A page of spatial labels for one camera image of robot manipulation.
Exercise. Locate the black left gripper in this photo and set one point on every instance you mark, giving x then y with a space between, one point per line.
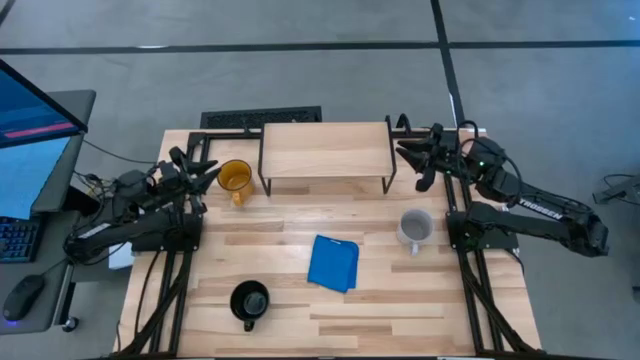
175 177

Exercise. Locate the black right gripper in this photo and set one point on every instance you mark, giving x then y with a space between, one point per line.
442 150

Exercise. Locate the amber glass mug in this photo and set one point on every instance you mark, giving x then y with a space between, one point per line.
235 177

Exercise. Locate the grey ceramic mug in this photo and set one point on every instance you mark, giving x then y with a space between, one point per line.
415 227

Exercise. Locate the black mug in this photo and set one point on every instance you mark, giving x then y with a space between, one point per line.
249 300

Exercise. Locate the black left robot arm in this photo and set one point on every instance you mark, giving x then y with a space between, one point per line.
125 232

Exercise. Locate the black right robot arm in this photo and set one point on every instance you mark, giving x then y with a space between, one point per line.
545 207

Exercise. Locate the wooden shelf with black legs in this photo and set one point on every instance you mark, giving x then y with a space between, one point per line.
325 150

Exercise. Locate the white box under desk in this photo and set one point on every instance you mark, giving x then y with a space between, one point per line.
120 255

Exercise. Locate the folded blue cloth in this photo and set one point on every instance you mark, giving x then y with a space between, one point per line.
332 262

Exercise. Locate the grey computer desk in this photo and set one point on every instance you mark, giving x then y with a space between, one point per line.
60 165

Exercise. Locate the computer monitor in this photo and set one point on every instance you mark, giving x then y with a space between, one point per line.
30 115

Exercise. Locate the backlit black keyboard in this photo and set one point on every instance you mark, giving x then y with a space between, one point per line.
17 240

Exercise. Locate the black caster wheel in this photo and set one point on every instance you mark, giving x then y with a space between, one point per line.
70 324

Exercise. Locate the black computer mouse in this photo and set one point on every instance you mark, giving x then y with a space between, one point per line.
22 297

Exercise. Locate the black metal table frame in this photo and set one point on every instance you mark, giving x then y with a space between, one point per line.
225 135

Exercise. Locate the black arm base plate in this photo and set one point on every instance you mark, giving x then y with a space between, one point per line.
150 245
505 242

